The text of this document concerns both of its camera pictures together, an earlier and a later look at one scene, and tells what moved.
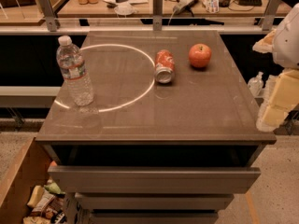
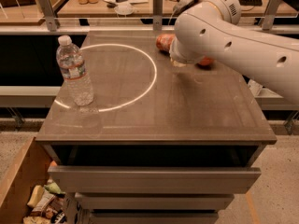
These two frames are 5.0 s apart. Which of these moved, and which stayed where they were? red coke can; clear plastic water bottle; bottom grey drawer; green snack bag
Moved: red coke can
Stayed: clear plastic water bottle; bottom grey drawer; green snack bag
